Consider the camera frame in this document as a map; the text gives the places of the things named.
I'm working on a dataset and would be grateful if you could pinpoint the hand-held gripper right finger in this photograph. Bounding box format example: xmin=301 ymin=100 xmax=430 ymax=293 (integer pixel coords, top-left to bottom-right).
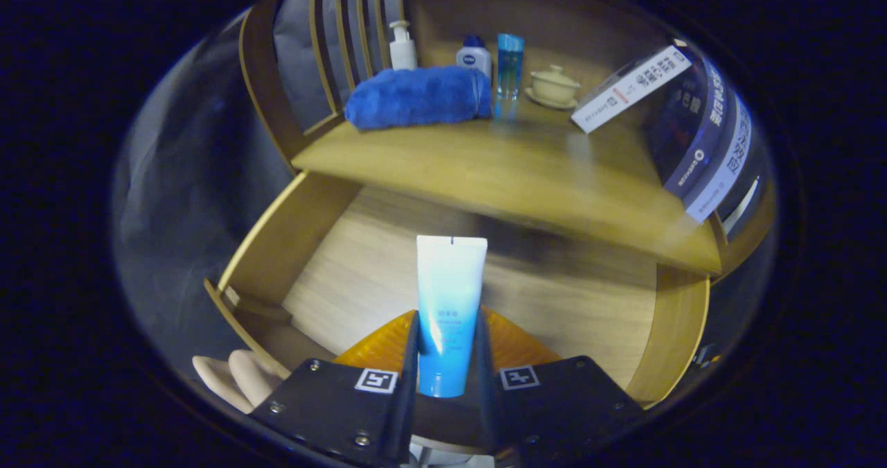
xmin=473 ymin=306 xmax=645 ymax=468

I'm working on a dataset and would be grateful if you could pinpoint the white bottle with blue cap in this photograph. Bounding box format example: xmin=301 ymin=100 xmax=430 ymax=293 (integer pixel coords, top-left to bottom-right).
xmin=455 ymin=34 xmax=493 ymax=80

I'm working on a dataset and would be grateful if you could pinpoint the wooden drawer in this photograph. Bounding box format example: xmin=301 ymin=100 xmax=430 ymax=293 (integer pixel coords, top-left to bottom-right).
xmin=203 ymin=170 xmax=711 ymax=455

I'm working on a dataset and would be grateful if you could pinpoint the blue and white tube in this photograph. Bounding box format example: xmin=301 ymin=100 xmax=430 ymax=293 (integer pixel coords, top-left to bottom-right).
xmin=416 ymin=235 xmax=489 ymax=398

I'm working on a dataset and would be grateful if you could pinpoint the white book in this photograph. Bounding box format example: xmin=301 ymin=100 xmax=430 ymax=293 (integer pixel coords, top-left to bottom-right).
xmin=570 ymin=44 xmax=694 ymax=135

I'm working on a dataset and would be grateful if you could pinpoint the wooden cabinet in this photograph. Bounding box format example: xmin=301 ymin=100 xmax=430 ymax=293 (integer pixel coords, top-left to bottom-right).
xmin=238 ymin=0 xmax=777 ymax=281

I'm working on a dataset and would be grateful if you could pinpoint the white pump bottle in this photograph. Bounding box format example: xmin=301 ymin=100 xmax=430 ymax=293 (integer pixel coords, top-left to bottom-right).
xmin=387 ymin=19 xmax=419 ymax=71

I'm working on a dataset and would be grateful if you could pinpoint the wooden countertop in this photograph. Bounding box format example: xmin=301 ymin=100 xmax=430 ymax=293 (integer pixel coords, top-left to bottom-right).
xmin=291 ymin=97 xmax=725 ymax=275

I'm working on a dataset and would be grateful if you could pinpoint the clear blue bottle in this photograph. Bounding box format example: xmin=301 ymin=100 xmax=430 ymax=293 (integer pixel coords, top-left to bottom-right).
xmin=496 ymin=33 xmax=525 ymax=103

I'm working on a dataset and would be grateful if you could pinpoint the beige lidded teacup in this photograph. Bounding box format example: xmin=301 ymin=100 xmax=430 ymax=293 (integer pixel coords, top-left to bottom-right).
xmin=525 ymin=64 xmax=581 ymax=111

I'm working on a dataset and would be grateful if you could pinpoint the dark blue book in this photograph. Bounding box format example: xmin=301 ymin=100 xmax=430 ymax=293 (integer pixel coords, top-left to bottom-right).
xmin=648 ymin=49 xmax=727 ymax=200

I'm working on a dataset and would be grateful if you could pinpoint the pale lavender book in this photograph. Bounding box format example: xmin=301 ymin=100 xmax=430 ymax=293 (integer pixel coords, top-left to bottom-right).
xmin=683 ymin=92 xmax=754 ymax=224

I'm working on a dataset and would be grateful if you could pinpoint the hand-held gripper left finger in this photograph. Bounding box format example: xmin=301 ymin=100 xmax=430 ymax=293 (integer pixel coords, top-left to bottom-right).
xmin=249 ymin=309 xmax=421 ymax=468

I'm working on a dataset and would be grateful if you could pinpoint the rolled blue towel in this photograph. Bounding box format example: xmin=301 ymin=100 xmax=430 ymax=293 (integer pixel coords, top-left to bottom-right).
xmin=344 ymin=65 xmax=493 ymax=131

